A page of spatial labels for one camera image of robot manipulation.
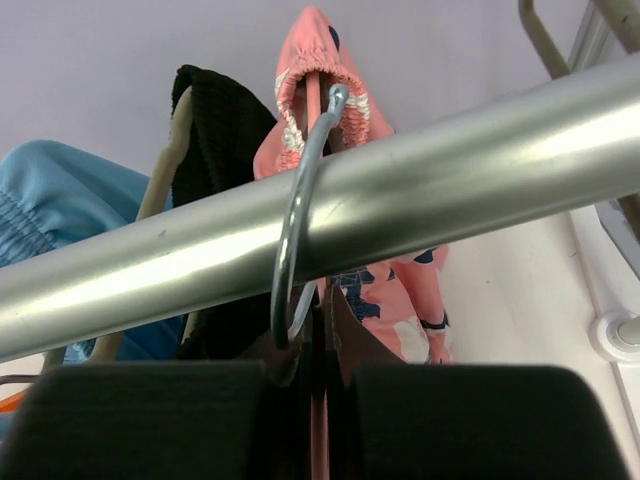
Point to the pink patterned shorts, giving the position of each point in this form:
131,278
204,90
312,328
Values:
321,96

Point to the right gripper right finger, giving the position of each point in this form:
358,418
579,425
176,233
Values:
482,422

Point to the white clothes rack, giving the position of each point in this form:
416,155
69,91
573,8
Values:
561,146

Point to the black shorts hanger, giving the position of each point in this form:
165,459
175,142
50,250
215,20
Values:
160,175

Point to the black shorts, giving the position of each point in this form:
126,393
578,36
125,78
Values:
229,124

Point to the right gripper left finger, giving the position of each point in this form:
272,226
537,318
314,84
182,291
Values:
172,420

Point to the light blue shorts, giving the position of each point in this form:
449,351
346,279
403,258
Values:
73,271

